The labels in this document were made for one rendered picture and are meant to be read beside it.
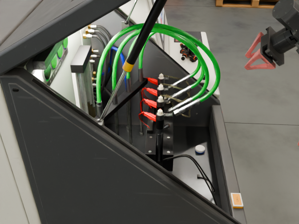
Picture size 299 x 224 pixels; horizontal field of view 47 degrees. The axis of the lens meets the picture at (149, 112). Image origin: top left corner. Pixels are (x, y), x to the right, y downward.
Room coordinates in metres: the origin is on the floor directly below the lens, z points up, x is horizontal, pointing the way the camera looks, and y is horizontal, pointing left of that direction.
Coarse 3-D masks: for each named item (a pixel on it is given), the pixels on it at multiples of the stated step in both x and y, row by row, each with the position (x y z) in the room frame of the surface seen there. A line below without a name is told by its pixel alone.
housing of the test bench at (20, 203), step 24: (0, 0) 0.90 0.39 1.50; (24, 0) 0.90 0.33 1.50; (0, 24) 0.73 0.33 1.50; (0, 96) 0.59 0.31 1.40; (0, 120) 0.59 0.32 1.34; (0, 144) 0.59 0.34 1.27; (0, 168) 0.59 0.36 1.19; (24, 168) 0.59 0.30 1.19; (0, 192) 0.59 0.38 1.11; (24, 192) 0.59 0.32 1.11; (0, 216) 0.60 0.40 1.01; (24, 216) 0.59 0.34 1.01
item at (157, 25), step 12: (156, 24) 0.92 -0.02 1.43; (120, 36) 0.92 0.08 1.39; (192, 36) 0.92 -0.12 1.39; (108, 48) 0.92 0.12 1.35; (204, 48) 0.91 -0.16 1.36; (216, 60) 0.91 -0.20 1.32; (216, 72) 0.91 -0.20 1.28; (96, 84) 0.93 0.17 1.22; (216, 84) 0.91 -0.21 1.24; (204, 96) 0.91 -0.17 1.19
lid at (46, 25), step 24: (48, 0) 0.85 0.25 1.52; (72, 0) 0.64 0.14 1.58; (96, 0) 0.56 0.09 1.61; (120, 0) 0.56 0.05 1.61; (24, 24) 0.71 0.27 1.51; (48, 24) 0.57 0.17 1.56; (72, 24) 0.56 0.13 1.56; (0, 48) 0.60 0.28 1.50; (24, 48) 0.57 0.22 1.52; (0, 72) 0.57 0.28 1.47
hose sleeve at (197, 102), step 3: (198, 99) 0.92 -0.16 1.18; (192, 102) 0.92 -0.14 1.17; (195, 102) 0.91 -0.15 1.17; (198, 102) 0.91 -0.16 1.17; (201, 102) 0.91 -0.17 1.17; (186, 105) 0.92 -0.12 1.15; (189, 105) 0.91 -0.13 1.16; (192, 105) 0.91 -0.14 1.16; (195, 105) 0.91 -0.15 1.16; (180, 108) 0.92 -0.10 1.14; (183, 108) 0.91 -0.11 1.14; (186, 108) 0.91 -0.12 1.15; (189, 108) 0.91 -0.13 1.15; (180, 111) 0.91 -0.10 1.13; (183, 111) 0.91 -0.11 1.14
